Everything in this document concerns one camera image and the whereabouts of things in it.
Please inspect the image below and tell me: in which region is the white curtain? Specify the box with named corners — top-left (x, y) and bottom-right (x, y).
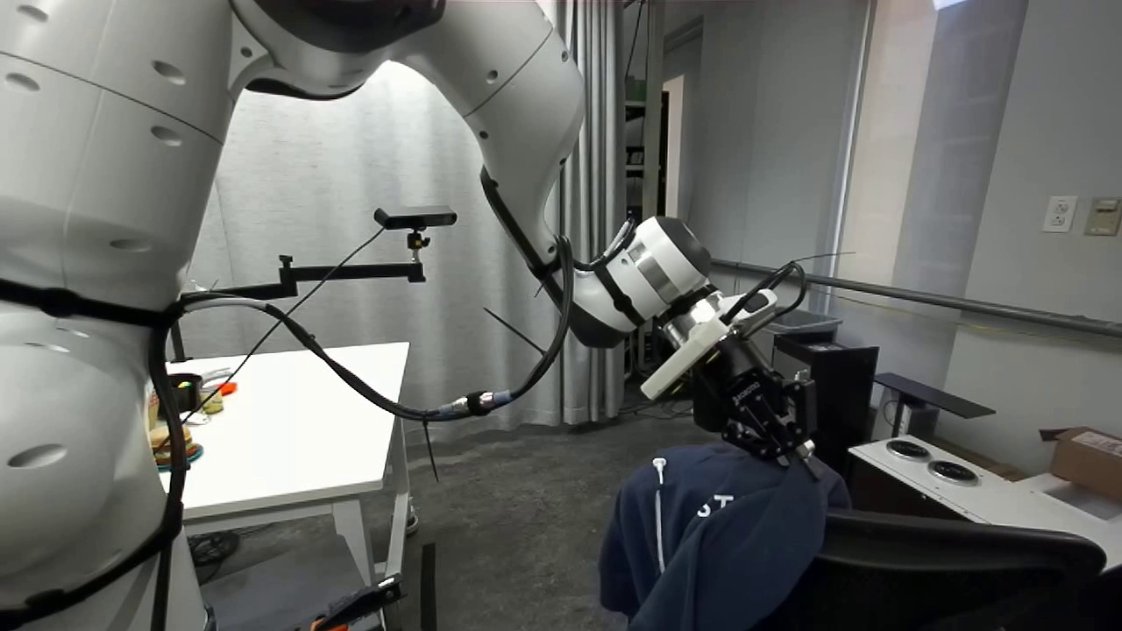
top-left (185, 55), bottom-right (626, 432)

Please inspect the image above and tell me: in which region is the beige wall plate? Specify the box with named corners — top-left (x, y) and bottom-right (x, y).
top-left (1079, 192), bottom-right (1122, 243)

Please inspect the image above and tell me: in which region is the grey wall rail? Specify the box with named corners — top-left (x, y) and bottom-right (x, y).
top-left (711, 256), bottom-right (1122, 345)

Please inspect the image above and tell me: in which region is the black tray shelf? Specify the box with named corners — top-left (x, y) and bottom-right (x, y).
top-left (873, 369), bottom-right (995, 443)

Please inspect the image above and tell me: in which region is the black stereo camera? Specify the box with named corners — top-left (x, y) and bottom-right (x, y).
top-left (371, 207), bottom-right (461, 236)

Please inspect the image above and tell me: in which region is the white desk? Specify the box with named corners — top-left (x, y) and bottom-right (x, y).
top-left (844, 432), bottom-right (1122, 576)

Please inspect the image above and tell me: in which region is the blue hoodie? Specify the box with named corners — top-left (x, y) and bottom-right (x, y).
top-left (596, 443), bottom-right (855, 631)

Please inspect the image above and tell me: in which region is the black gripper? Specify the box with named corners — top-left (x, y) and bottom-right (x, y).
top-left (717, 341), bottom-right (824, 479)

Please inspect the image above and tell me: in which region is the black camera boom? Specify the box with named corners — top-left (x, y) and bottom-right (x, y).
top-left (171, 228), bottom-right (432, 363)

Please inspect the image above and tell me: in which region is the black mesh armchair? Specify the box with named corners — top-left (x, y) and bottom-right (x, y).
top-left (746, 504), bottom-right (1107, 631)

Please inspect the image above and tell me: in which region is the black cylindrical bin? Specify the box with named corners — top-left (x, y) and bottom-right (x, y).
top-left (688, 379), bottom-right (729, 439)

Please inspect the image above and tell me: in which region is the white table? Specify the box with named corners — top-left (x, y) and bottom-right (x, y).
top-left (161, 341), bottom-right (418, 589)

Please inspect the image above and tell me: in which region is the colourful toy food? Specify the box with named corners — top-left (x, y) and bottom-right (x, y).
top-left (141, 382), bottom-right (203, 470)

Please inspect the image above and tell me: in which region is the black flat bar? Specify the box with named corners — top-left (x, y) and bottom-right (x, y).
top-left (418, 540), bottom-right (441, 631)

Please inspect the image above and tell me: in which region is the dark storage shelf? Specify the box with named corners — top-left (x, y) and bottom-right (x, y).
top-left (621, 68), bottom-right (671, 225)

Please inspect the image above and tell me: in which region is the orange black clamp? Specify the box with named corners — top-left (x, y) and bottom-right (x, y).
top-left (310, 576), bottom-right (407, 631)

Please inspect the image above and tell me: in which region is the cardboard box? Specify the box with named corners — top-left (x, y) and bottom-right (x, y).
top-left (1038, 424), bottom-right (1122, 504)

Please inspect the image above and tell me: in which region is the black computer tower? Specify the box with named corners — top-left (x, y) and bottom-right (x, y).
top-left (775, 341), bottom-right (879, 470)

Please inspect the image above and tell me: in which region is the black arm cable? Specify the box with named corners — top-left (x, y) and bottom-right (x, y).
top-left (0, 169), bottom-right (582, 631)

